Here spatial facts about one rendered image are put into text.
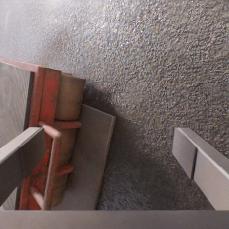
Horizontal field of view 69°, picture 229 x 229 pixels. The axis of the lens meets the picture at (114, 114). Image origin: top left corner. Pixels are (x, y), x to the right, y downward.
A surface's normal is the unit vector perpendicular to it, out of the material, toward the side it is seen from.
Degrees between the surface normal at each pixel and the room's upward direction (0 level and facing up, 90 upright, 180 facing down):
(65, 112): 76
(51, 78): 90
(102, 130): 0
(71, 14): 0
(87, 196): 0
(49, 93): 90
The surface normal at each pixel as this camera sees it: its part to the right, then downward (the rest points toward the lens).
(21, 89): -0.65, 0.00
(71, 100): 0.62, 0.29
